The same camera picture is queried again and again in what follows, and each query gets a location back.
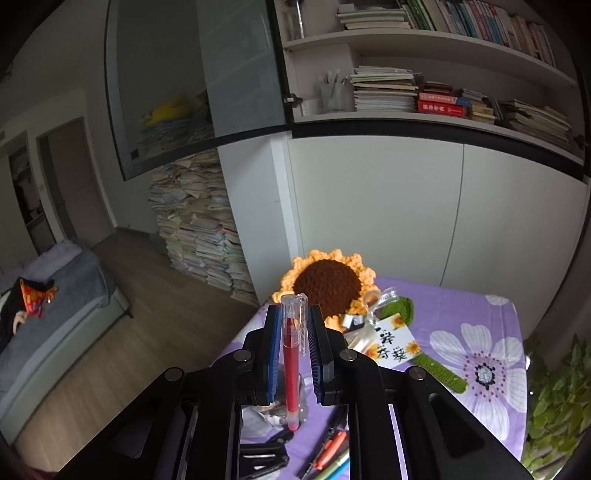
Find green highlighter pen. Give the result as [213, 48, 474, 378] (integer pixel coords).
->
[315, 449, 349, 480]

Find orange red bag on bed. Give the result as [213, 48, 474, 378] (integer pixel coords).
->
[20, 279, 58, 318]

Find red pen clear cap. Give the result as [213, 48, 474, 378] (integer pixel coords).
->
[280, 293, 308, 432]

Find doorway with brown door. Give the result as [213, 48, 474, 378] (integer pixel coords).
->
[37, 117, 113, 249]

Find tall floor paper stack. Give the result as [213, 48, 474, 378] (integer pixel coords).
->
[148, 149, 259, 306]

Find orange utility knife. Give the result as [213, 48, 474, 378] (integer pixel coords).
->
[304, 430, 348, 479]

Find crochet sunflower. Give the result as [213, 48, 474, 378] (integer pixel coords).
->
[270, 248, 470, 395]

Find glass cabinet door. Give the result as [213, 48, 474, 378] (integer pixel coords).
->
[104, 1, 293, 180]

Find white bookshelf cabinet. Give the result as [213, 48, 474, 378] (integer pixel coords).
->
[211, 1, 590, 334]

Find green potted plant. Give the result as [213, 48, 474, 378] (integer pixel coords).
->
[521, 336, 590, 479]

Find stack of notebooks on shelf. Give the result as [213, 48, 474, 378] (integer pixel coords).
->
[349, 66, 419, 113]

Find black stapler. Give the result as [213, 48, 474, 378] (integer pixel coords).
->
[238, 436, 290, 480]

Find grey bed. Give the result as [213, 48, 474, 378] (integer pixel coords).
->
[1, 244, 130, 444]

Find white flower gift tag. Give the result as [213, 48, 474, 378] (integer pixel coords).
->
[345, 323, 422, 369]

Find red book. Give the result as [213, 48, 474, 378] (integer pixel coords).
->
[417, 100, 467, 118]

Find row of upright books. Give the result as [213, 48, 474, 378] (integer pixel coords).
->
[398, 0, 558, 68]

